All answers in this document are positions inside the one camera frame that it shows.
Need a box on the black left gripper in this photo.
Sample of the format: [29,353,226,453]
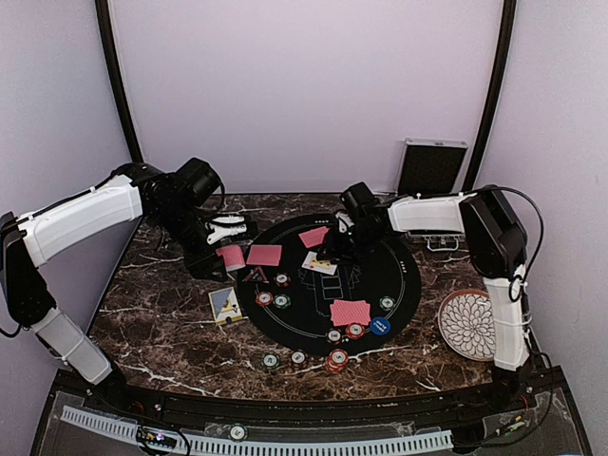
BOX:
[153,200,228,282]

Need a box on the red-backed playing card deck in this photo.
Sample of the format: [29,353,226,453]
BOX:
[216,244,246,273]

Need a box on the red-backed card seat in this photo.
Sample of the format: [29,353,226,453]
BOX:
[246,244,282,267]
[298,226,330,249]

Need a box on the red-backed card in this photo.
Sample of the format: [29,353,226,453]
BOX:
[331,298,370,328]
[332,301,372,328]

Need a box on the black chip seat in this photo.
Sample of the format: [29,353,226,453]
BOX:
[275,273,291,287]

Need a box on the green chip seat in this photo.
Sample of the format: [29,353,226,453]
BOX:
[274,294,291,309]
[379,295,395,311]

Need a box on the black 100 poker chip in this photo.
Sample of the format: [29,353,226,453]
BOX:
[326,329,342,344]

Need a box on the red poker chip stack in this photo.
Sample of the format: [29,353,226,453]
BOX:
[325,349,349,374]

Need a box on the green poker chip stack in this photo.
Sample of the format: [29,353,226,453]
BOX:
[262,353,280,371]

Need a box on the black poker chip stack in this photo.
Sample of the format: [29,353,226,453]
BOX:
[290,351,308,369]

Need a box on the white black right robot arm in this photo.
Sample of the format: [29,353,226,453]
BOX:
[319,182,531,371]

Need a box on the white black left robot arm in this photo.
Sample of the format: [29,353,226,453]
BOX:
[1,158,225,414]

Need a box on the yellow blue card box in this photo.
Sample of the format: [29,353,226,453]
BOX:
[208,287,243,326]

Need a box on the red triangular all-in marker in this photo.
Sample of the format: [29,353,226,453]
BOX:
[242,266,269,284]

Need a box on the round black poker mat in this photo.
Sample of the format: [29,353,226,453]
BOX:
[237,214,422,356]

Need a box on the blue round blind button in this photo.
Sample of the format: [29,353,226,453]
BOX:
[370,317,391,336]

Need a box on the aluminium poker chip case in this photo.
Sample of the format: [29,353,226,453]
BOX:
[395,139,468,252]

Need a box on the floral patterned ceramic plate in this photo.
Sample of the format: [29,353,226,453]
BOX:
[437,289,495,362]

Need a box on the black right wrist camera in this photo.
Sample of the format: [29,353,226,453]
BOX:
[335,181,386,233]

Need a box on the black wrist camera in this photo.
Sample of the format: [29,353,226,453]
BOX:
[176,158,221,207]
[335,181,386,233]

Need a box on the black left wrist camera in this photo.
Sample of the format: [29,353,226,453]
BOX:
[176,158,221,207]

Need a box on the green chip on rail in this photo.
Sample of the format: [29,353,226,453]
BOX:
[229,425,248,441]

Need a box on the white slotted cable duct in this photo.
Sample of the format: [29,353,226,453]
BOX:
[60,406,453,455]

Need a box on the black left frame post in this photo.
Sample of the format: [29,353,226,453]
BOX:
[94,0,144,177]

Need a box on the black frame post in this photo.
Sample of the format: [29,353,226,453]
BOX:
[94,0,144,177]
[462,0,518,191]

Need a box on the black front rail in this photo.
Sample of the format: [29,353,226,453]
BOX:
[51,367,587,446]

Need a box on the black right frame post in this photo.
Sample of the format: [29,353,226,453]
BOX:
[462,0,518,191]

